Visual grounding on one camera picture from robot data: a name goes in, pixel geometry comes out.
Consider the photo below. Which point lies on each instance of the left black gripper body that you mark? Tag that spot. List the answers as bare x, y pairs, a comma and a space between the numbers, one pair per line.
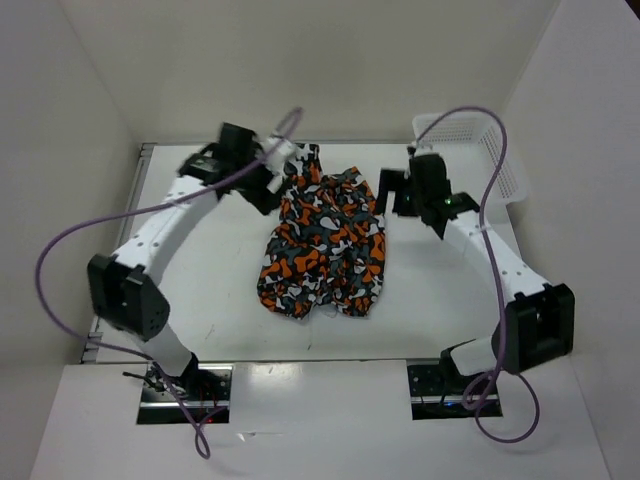
255, 184

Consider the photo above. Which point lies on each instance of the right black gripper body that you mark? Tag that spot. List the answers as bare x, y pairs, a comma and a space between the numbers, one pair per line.
407, 199

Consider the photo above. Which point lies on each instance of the orange camouflage shorts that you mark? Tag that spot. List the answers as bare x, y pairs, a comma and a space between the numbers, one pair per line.
329, 247

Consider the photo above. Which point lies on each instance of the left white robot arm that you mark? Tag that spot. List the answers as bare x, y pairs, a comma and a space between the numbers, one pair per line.
125, 286

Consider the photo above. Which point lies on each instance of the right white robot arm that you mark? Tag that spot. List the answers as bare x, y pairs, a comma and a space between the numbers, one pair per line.
536, 318

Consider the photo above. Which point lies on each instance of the white plastic basket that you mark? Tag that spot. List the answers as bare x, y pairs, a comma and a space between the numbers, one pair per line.
470, 144

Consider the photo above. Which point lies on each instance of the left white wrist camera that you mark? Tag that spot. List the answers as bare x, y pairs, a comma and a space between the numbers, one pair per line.
277, 152

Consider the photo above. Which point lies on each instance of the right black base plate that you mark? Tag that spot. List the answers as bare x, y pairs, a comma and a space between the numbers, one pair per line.
432, 397

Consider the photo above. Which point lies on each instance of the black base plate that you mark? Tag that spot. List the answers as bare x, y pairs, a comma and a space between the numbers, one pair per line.
432, 397
209, 404

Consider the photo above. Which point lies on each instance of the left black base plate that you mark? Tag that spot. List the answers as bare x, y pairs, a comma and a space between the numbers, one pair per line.
209, 404

